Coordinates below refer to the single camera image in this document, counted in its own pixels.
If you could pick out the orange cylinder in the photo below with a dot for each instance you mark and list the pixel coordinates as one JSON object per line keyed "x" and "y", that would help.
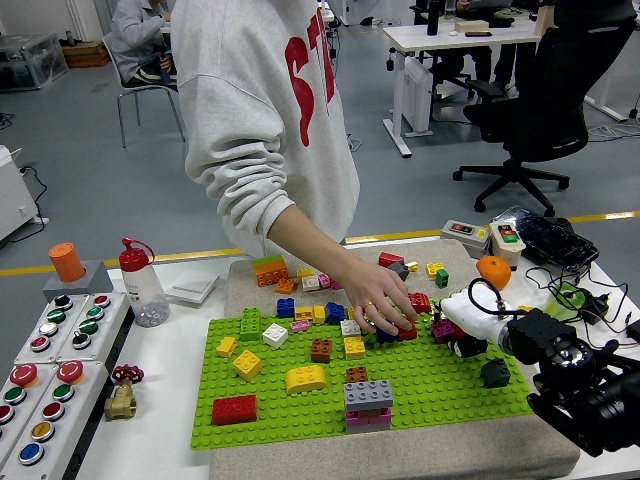
{"x": 67, "y": 262}

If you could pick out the white desk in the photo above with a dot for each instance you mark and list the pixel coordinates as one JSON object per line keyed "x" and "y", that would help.
{"x": 450, "y": 41}

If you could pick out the grey-brown mat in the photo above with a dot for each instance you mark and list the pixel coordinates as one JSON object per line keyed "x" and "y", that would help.
{"x": 300, "y": 460}

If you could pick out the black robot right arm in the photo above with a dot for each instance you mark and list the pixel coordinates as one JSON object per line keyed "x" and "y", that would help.
{"x": 540, "y": 335}

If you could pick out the black office chair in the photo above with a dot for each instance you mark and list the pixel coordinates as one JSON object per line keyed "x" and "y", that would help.
{"x": 550, "y": 100}

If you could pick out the magenta tall brick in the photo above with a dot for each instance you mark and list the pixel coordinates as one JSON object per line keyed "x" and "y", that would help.
{"x": 335, "y": 285}

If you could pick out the white low brick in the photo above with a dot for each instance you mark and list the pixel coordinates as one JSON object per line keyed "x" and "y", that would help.
{"x": 310, "y": 283}

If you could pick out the wooden box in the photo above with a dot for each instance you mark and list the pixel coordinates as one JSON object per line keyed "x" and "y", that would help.
{"x": 471, "y": 26}

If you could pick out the brass valve red handwheel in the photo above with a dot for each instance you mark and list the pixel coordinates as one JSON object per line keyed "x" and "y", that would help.
{"x": 120, "y": 402}

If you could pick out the green studded baseplate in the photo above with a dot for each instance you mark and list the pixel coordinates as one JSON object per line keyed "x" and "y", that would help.
{"x": 300, "y": 415}

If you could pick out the green plastic cup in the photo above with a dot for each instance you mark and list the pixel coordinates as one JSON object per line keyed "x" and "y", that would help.
{"x": 560, "y": 305}

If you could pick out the large yellow four-stud brick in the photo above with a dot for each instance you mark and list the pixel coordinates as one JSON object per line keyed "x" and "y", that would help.
{"x": 247, "y": 365}

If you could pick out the grey flat base brick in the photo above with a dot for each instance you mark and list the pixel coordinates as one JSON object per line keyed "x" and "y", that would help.
{"x": 370, "y": 430}

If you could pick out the large orange brick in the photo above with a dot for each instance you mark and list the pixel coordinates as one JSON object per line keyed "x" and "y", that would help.
{"x": 270, "y": 274}

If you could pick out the lime green plate brick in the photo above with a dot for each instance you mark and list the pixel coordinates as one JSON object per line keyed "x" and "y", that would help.
{"x": 267, "y": 260}

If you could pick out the cream switch box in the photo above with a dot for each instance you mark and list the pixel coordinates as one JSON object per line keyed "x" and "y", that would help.
{"x": 507, "y": 250}

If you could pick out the brown thin brick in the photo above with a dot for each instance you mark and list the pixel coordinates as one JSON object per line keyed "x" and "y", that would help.
{"x": 369, "y": 413}

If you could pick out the green tall brick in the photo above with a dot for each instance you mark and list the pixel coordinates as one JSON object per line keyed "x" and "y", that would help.
{"x": 250, "y": 325}

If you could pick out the black clear-lid case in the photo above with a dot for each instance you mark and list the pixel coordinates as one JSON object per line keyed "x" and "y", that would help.
{"x": 555, "y": 240}

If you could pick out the grey emergency-stop button box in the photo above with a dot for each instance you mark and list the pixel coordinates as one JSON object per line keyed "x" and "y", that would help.
{"x": 75, "y": 400}
{"x": 31, "y": 387}

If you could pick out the person's right hand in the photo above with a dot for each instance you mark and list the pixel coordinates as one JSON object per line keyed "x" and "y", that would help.
{"x": 380, "y": 295}

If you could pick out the yellow arched brick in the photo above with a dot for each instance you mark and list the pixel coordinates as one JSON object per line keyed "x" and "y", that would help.
{"x": 306, "y": 380}

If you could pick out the red curved brick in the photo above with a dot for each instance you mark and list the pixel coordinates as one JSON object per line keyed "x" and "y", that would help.
{"x": 390, "y": 259}

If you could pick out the black power adapter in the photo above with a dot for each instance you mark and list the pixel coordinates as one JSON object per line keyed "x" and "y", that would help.
{"x": 595, "y": 305}

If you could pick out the small pink brick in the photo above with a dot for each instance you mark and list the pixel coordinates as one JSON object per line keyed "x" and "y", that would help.
{"x": 324, "y": 280}

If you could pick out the grey block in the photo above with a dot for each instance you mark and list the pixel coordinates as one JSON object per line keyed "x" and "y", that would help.
{"x": 95, "y": 287}

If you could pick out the black phone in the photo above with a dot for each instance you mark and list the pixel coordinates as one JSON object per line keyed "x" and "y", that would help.
{"x": 478, "y": 34}

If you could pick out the narrow yellow brick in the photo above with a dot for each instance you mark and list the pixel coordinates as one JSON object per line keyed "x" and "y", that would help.
{"x": 319, "y": 314}

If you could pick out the clear plastic crate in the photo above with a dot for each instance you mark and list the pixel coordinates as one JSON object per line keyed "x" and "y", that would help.
{"x": 30, "y": 62}

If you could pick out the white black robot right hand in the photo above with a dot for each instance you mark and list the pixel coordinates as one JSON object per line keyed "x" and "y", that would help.
{"x": 470, "y": 315}

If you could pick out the wide red brick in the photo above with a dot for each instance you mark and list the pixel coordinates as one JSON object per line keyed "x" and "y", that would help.
{"x": 420, "y": 302}

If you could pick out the grey push-button box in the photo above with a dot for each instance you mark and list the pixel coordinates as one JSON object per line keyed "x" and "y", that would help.
{"x": 60, "y": 330}
{"x": 107, "y": 325}

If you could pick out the wooden pallet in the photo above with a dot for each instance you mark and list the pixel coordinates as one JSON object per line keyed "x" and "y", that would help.
{"x": 87, "y": 56}

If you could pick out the grey metal chair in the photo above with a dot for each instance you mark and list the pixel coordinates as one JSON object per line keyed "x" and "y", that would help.
{"x": 114, "y": 62}

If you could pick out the tiny yellow brick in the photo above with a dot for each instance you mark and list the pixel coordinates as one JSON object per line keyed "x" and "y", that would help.
{"x": 413, "y": 266}

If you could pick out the white wall switch plate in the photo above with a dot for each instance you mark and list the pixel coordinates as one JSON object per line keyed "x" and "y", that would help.
{"x": 192, "y": 289}

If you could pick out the magenta four-stud brick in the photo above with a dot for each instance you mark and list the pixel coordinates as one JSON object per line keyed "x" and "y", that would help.
{"x": 441, "y": 331}

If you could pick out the small yellow brick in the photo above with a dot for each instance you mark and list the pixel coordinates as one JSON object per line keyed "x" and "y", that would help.
{"x": 226, "y": 346}

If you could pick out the brown four-stud brick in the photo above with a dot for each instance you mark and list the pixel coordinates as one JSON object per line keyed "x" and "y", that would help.
{"x": 321, "y": 350}
{"x": 357, "y": 374}

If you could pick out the black plug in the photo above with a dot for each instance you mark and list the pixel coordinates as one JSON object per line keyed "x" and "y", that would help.
{"x": 635, "y": 331}

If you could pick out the orange flat brick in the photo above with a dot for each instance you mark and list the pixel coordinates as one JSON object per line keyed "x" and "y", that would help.
{"x": 285, "y": 286}

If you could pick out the red four-stud brick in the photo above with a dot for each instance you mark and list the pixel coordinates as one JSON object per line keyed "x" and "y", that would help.
{"x": 458, "y": 331}
{"x": 407, "y": 334}

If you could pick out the red-capped squeeze bottle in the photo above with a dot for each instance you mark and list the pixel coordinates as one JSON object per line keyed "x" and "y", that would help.
{"x": 142, "y": 290}

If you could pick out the yellow window brick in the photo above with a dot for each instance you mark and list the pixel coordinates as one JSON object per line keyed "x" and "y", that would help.
{"x": 303, "y": 313}

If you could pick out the orange fruit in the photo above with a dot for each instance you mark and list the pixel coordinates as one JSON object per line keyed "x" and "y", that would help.
{"x": 494, "y": 274}

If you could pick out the white computer tower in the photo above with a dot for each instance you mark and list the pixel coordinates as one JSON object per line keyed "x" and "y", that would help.
{"x": 417, "y": 100}

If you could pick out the small green brick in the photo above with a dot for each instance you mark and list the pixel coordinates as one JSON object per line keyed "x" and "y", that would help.
{"x": 442, "y": 279}

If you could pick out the white cabinet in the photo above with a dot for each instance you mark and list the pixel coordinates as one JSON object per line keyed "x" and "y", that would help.
{"x": 12, "y": 195}

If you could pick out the person's right forearm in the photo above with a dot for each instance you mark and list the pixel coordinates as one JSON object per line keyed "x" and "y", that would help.
{"x": 320, "y": 245}

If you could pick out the red eight-stud brick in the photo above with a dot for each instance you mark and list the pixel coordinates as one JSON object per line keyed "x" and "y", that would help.
{"x": 234, "y": 410}

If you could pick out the white floor adapter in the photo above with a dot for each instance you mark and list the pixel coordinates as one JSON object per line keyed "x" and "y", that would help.
{"x": 356, "y": 144}

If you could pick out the grey switch box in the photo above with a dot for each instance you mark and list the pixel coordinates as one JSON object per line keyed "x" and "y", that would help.
{"x": 462, "y": 235}

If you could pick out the white four-stud brick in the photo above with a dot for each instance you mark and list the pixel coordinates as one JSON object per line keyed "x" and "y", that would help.
{"x": 350, "y": 328}
{"x": 275, "y": 335}

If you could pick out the seated person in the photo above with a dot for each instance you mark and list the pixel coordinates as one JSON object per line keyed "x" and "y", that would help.
{"x": 130, "y": 40}
{"x": 462, "y": 62}

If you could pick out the black bottle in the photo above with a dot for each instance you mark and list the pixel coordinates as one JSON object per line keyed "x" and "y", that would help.
{"x": 434, "y": 20}

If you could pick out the blue four-stud brick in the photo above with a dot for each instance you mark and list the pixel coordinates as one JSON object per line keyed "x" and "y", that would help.
{"x": 285, "y": 308}
{"x": 335, "y": 313}
{"x": 385, "y": 338}

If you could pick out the pink flat brick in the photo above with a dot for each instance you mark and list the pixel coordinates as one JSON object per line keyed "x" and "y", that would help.
{"x": 300, "y": 326}

